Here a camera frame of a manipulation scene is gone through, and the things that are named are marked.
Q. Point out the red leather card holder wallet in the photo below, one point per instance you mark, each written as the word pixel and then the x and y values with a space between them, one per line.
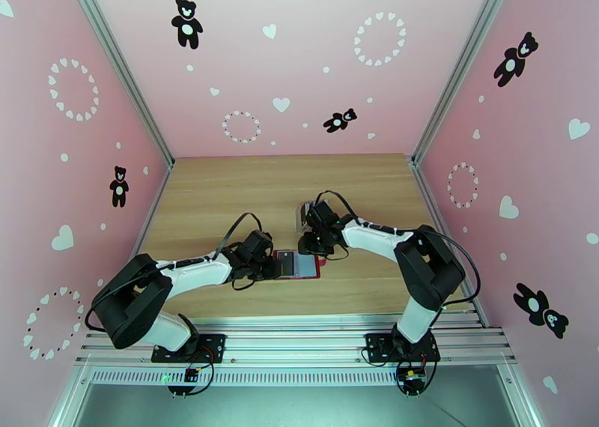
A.
pixel 306 266

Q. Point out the clear acrylic card stand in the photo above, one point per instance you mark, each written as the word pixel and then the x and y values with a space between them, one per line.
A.
pixel 299 217

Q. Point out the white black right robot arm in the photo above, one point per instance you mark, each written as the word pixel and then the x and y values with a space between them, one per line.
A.
pixel 428 266

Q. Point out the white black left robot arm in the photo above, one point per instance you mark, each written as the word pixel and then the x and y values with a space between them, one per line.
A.
pixel 131 304

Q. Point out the perforated metal strip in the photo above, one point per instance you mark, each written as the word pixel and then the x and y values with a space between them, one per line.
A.
pixel 304 378

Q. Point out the small black electronics module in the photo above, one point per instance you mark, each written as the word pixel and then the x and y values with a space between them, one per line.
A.
pixel 192 374

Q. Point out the black electronics module yellow connector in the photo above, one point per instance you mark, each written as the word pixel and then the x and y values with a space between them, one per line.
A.
pixel 412 380

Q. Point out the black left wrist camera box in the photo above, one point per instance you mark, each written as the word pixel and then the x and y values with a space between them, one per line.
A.
pixel 257 243

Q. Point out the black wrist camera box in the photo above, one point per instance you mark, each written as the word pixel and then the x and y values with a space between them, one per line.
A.
pixel 323 215
pixel 257 243

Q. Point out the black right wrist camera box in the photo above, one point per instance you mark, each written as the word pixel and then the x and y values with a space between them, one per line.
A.
pixel 323 215

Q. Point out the aluminium mounting rail bed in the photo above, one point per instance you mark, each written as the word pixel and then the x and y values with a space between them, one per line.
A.
pixel 304 341

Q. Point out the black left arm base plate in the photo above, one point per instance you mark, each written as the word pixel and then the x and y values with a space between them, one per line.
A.
pixel 210 346

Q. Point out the aluminium side rail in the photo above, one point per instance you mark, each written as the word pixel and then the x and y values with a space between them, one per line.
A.
pixel 429 196
pixel 135 252

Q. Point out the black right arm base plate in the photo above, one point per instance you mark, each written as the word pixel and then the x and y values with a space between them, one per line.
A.
pixel 379 346

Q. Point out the aluminium corner post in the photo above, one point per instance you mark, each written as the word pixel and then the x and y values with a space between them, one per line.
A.
pixel 463 63
pixel 119 60

